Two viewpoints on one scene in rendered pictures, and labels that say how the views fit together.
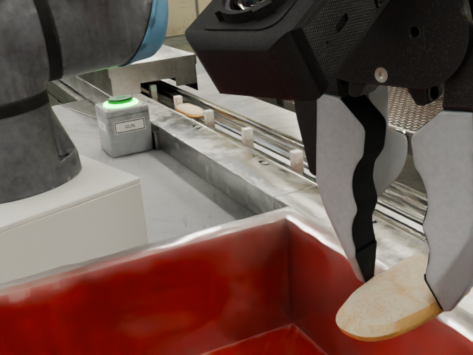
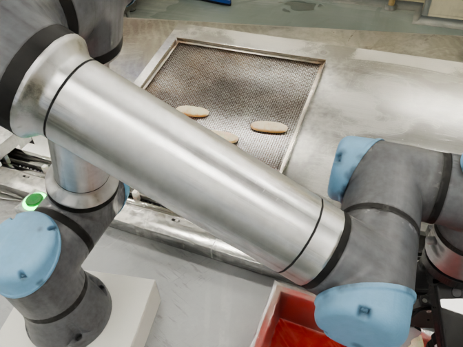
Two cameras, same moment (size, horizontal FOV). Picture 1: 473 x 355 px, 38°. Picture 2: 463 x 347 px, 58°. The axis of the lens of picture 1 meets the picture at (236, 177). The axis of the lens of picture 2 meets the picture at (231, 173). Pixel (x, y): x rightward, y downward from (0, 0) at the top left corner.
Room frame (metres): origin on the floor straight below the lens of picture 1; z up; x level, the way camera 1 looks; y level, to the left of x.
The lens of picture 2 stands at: (0.25, 0.30, 1.60)
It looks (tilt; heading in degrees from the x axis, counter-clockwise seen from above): 43 degrees down; 317
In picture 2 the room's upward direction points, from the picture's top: 2 degrees counter-clockwise
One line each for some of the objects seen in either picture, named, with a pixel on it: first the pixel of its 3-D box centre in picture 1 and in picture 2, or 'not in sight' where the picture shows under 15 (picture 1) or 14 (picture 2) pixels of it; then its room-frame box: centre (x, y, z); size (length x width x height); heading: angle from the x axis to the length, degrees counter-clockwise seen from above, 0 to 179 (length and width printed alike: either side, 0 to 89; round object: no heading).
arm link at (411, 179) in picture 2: not in sight; (383, 188); (0.36, -0.02, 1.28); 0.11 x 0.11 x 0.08; 25
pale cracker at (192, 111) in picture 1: (190, 109); not in sight; (1.15, 0.07, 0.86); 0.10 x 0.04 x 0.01; 24
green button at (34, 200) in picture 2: (120, 102); (34, 200); (1.06, 0.17, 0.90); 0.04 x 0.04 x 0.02
